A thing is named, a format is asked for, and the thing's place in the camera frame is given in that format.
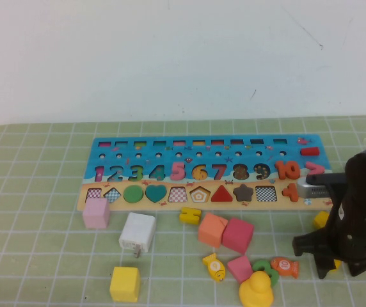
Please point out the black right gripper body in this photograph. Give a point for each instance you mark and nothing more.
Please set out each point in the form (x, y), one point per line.
(362, 208)

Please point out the yellow pentagon puzzle piece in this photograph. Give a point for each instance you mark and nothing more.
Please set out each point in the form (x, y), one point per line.
(320, 220)

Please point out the green number three piece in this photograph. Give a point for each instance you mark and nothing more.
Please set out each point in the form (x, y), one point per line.
(274, 276)

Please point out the pink greater-than sign piece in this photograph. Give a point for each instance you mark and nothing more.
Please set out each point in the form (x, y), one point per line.
(319, 169)

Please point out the orange plus sign piece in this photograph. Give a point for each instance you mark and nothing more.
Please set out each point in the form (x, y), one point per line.
(290, 192)

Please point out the red minus sign piece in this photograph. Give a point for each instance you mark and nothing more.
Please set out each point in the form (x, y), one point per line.
(310, 151)

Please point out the pink trapezoid puzzle piece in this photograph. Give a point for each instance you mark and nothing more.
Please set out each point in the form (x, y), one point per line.
(239, 268)

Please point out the orange number ten piece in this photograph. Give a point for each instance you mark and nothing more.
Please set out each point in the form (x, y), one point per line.
(280, 169)

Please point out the brown star puzzle piece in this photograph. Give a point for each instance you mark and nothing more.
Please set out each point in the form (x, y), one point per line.
(243, 192)

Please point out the red triangle puzzle piece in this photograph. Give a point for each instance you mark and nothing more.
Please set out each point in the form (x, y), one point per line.
(222, 195)

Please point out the yellow equals sign piece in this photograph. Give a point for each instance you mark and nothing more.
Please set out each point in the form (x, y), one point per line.
(189, 212)

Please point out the pink number five piece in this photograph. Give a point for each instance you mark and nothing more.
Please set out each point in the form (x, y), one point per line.
(180, 173)

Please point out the blue wooden number puzzle board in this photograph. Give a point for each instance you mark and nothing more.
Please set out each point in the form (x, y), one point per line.
(187, 161)

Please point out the teal heart puzzle piece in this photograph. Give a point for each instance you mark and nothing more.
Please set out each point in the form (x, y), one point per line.
(155, 192)

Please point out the green circle puzzle piece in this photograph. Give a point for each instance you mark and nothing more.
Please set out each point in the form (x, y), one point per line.
(133, 194)

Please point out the orange fish number ten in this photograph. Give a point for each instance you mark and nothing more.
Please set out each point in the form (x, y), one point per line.
(283, 265)

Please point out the yellow rubber duck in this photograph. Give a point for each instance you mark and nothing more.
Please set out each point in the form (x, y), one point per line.
(255, 291)

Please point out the red block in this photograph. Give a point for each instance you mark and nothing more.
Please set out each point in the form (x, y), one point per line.
(237, 236)

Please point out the yellow fish number nine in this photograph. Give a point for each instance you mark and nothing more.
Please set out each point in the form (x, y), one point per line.
(215, 268)

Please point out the orange block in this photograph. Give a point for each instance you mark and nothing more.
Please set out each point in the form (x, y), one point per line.
(211, 230)

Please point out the white plug charger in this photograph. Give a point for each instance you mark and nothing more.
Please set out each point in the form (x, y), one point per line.
(137, 230)

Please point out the yellow cube block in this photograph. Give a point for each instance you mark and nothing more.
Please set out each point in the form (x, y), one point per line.
(123, 284)

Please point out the pink cube block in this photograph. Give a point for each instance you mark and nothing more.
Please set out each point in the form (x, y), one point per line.
(96, 213)

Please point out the green checked tablecloth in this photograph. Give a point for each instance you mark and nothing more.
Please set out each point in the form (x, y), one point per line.
(42, 256)

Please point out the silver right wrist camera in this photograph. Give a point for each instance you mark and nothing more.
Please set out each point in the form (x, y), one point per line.
(314, 192)

